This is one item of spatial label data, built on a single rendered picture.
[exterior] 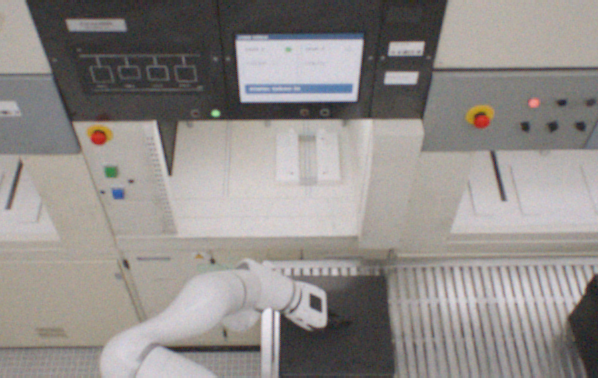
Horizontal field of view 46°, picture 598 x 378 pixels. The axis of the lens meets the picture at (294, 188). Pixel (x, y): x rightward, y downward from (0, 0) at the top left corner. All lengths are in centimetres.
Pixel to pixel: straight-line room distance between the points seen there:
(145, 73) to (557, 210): 138
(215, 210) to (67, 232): 46
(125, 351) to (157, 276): 117
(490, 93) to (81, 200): 117
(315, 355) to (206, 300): 59
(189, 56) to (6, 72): 43
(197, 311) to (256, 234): 96
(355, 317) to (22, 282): 123
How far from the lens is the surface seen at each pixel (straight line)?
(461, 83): 172
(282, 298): 165
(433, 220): 217
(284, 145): 237
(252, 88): 168
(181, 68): 165
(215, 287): 128
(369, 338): 182
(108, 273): 244
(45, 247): 237
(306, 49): 160
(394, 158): 182
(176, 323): 126
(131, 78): 170
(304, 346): 180
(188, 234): 221
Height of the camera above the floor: 270
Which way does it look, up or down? 53 degrees down
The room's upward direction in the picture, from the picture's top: straight up
